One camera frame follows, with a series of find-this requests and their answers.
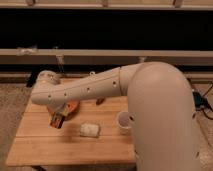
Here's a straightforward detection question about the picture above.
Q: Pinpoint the blue device on floor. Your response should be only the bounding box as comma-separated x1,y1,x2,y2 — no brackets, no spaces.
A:
193,91,202,108

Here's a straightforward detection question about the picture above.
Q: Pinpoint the red spoon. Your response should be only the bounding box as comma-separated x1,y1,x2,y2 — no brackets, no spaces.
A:
96,98,105,105

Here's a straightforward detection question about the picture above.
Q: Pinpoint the white sponge block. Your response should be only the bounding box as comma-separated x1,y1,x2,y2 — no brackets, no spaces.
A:
80,123,100,138

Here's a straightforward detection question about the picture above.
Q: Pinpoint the black cable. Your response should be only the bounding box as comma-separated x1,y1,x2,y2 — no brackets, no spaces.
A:
196,83,213,120

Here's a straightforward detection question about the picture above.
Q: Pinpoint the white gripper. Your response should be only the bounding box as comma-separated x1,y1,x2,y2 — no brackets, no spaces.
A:
47,104,68,126

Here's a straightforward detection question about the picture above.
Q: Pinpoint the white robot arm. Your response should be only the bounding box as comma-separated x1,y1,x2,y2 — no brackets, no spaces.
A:
31,62,201,171

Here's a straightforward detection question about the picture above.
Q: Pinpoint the orange ceramic bowl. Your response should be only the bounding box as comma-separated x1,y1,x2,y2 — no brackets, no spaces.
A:
62,101,80,117

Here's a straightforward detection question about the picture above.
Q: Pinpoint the wooden table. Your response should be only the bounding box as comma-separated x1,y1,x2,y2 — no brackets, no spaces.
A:
6,97,135,166

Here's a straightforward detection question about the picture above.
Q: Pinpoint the black rectangular eraser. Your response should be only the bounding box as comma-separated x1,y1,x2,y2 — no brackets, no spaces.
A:
50,113,65,129

